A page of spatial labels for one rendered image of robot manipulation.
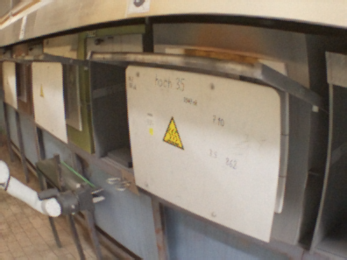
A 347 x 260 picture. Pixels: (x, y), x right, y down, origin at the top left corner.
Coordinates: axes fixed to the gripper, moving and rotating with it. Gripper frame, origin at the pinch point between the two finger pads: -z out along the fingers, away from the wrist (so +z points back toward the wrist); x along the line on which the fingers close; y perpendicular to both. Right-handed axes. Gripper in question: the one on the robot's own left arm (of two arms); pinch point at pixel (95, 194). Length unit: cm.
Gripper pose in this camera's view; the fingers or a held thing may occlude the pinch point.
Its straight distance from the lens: 155.4
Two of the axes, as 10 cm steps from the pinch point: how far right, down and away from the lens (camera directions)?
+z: -7.9, 2.3, -5.7
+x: -0.7, -9.5, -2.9
